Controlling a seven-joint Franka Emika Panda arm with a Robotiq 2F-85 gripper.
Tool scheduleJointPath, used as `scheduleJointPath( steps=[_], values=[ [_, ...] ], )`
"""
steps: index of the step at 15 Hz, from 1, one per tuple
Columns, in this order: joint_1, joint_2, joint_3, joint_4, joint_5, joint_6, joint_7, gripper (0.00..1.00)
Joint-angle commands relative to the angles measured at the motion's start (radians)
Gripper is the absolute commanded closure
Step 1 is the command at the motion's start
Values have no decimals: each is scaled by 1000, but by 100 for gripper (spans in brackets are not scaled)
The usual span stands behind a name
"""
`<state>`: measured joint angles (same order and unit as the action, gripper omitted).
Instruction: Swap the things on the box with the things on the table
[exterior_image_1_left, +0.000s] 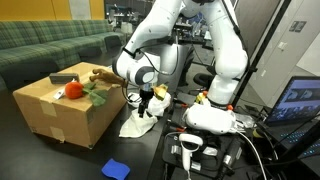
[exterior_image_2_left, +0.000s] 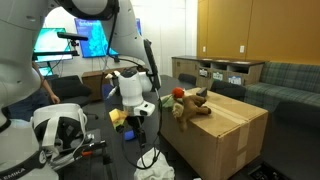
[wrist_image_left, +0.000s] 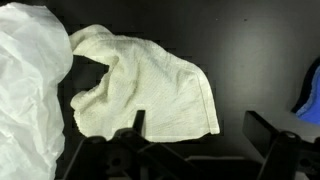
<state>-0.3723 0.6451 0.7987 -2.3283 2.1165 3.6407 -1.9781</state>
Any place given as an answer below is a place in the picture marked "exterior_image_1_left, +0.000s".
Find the black camera stand pole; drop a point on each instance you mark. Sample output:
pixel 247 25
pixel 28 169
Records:
pixel 263 46

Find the blue wavy sponge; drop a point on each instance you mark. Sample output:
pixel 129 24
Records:
pixel 115 169

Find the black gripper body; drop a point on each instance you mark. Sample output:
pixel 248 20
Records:
pixel 146 94

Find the grey wall sign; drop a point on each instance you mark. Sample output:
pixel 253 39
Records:
pixel 297 26

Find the plush red rose green leaves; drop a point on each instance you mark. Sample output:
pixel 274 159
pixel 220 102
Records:
pixel 74 90

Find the clear plastic wrap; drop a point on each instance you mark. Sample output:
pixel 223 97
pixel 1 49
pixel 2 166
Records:
pixel 245 120

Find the black stool seat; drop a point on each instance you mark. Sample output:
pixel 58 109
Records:
pixel 201 80

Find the green plaid sofa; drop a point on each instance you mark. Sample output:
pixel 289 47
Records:
pixel 33 40

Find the yellow wrist camera mount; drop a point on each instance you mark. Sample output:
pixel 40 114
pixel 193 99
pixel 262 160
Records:
pixel 160 91

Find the white VR controller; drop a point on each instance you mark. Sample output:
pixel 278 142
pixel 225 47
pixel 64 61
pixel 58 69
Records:
pixel 188 143

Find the white wall switch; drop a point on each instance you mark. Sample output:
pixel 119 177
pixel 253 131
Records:
pixel 282 45

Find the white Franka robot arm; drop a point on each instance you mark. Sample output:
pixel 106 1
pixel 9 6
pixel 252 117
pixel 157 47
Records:
pixel 226 50

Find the black open laptop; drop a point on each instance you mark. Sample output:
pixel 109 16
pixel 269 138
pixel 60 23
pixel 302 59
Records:
pixel 296 100

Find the white terry towel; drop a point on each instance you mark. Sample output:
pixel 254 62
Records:
pixel 136 126

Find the brown cardboard box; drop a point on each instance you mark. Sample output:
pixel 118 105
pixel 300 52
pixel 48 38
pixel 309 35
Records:
pixel 66 116

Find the white plastic bag orange print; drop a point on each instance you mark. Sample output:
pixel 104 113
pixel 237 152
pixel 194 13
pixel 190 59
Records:
pixel 161 106

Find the yellow orange tool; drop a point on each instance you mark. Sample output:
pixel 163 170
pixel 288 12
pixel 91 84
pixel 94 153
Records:
pixel 200 97

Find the black power adapter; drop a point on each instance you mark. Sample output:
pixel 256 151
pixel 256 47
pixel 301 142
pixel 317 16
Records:
pixel 230 156

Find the white VR headset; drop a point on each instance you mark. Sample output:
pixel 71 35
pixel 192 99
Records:
pixel 208 118

